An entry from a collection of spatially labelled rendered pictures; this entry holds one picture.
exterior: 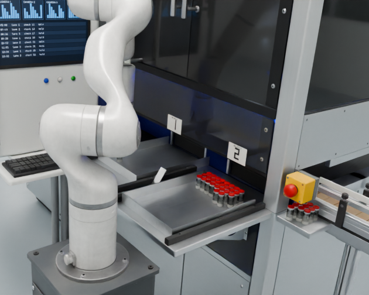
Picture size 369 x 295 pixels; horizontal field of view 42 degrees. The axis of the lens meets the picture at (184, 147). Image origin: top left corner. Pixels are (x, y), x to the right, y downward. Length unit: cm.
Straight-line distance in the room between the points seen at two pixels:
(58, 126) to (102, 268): 39
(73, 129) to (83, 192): 16
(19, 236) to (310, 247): 184
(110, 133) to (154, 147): 91
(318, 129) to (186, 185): 48
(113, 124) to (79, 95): 107
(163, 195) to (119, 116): 56
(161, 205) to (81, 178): 46
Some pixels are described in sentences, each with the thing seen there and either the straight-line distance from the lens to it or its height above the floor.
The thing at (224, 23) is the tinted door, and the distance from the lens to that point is 162.
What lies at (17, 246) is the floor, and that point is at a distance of 298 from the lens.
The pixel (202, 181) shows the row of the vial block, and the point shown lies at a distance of 163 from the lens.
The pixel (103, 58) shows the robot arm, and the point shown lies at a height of 138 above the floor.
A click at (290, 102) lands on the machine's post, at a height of 125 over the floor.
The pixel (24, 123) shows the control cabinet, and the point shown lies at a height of 94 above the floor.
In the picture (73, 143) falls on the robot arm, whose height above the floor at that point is 121.
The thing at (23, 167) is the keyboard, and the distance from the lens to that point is 193.
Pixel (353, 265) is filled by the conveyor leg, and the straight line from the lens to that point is 165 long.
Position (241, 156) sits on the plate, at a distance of 161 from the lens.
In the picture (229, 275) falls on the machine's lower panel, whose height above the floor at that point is 54.
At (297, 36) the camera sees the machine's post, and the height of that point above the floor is 144.
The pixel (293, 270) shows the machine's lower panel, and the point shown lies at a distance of 183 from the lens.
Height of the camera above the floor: 161
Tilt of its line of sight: 21 degrees down
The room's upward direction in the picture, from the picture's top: 5 degrees clockwise
